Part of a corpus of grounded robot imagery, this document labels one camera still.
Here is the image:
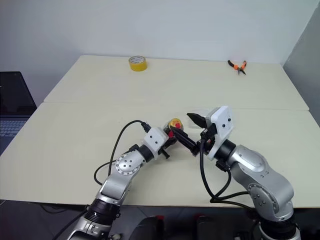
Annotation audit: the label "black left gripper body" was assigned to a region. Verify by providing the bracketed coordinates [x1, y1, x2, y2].
[159, 139, 176, 160]

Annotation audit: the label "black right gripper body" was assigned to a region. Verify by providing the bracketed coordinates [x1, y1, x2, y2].
[199, 123, 218, 154]

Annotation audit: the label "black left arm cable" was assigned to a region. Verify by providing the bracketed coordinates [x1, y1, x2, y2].
[93, 120, 151, 186]

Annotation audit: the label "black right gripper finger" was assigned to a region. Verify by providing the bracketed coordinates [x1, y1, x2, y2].
[172, 128, 201, 157]
[186, 112, 209, 130]

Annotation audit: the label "dark rounded shape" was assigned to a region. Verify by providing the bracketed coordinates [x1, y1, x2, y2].
[129, 215, 165, 240]

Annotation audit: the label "orange-handled pliers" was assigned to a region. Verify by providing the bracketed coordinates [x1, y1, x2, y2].
[227, 59, 248, 77]

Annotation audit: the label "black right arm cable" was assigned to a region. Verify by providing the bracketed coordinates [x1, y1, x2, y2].
[198, 138, 253, 208]

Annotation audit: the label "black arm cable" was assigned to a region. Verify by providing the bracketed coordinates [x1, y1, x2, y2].
[93, 120, 151, 186]
[198, 138, 253, 208]

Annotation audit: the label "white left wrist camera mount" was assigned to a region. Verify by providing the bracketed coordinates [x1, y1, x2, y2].
[143, 126, 169, 161]

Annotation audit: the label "clear plastic cola bottle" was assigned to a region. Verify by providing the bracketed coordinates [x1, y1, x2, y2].
[161, 118, 185, 140]

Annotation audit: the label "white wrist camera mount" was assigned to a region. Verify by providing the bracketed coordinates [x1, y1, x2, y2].
[143, 126, 169, 161]
[206, 105, 235, 161]

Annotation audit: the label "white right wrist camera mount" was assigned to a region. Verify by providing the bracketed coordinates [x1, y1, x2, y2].
[206, 105, 235, 161]

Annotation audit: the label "dark open laptop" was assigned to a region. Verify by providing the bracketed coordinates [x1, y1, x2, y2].
[0, 71, 38, 156]

